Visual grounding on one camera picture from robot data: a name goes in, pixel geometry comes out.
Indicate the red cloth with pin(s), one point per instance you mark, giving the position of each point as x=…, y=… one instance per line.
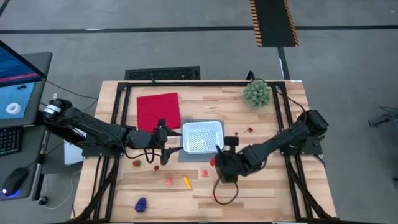
x=155, y=109

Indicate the black hazard-striped floor mat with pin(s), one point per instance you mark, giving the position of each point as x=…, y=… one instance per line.
x=273, y=21

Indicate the red strawberry with green leaves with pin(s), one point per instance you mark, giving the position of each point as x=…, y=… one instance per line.
x=136, y=163

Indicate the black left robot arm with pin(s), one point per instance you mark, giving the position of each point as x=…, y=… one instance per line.
x=93, y=126

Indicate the black aluminium table frame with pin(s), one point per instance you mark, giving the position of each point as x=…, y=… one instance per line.
x=202, y=84

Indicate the black stand base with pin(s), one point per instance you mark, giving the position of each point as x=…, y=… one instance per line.
x=385, y=119

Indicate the black keyboard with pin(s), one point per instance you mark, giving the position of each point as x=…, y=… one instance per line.
x=8, y=140

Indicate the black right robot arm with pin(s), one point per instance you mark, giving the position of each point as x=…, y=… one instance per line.
x=280, y=140

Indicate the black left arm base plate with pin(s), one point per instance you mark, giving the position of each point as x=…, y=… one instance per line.
x=102, y=152

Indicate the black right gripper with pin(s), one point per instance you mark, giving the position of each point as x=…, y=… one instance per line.
x=230, y=163

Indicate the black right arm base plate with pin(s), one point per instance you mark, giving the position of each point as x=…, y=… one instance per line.
x=311, y=151

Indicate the computer monitor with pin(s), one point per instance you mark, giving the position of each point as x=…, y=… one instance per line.
x=15, y=102

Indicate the purple grape bunch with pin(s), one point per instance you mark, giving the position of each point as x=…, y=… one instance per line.
x=140, y=205

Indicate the grey computer desk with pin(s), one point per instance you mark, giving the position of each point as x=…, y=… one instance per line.
x=18, y=161

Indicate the black computer mouse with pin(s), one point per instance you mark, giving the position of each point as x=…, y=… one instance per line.
x=14, y=182

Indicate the green potted plant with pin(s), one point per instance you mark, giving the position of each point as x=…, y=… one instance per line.
x=256, y=93

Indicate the black floor vent grille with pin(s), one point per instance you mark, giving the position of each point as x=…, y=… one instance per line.
x=161, y=73

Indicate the white box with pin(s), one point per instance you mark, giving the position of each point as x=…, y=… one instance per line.
x=73, y=155

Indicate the yellow banana toy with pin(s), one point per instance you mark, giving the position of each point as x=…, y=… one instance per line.
x=187, y=183

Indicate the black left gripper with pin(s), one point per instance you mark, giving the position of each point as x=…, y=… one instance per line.
x=160, y=140

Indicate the grey mat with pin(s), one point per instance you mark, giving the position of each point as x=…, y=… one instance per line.
x=199, y=157

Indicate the red cherry with stem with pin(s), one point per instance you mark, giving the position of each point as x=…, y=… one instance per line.
x=250, y=129

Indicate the white perforated plastic basket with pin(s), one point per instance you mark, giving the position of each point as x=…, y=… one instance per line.
x=202, y=137

